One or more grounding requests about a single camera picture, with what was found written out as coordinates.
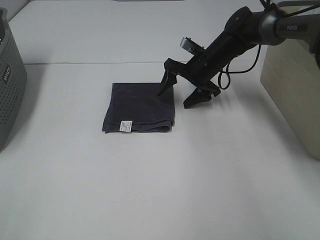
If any grey perforated plastic basket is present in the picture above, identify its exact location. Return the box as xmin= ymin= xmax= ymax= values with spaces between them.
xmin=0 ymin=7 xmax=27 ymax=150

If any white towel care label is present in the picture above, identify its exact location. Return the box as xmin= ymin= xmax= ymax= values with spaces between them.
xmin=119 ymin=120 xmax=133 ymax=133

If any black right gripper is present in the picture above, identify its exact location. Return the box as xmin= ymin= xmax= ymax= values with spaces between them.
xmin=157 ymin=32 xmax=250 ymax=109

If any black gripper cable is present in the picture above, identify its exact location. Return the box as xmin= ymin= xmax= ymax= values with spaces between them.
xmin=217 ymin=43 xmax=262 ymax=90

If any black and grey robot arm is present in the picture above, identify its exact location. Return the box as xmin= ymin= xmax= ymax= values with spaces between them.
xmin=158 ymin=3 xmax=320 ymax=109

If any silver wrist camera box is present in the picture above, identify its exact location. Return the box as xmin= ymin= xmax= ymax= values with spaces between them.
xmin=180 ymin=37 xmax=205 ymax=56

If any dark grey towel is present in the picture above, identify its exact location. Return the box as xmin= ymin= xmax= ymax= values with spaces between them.
xmin=102 ymin=82 xmax=175 ymax=134

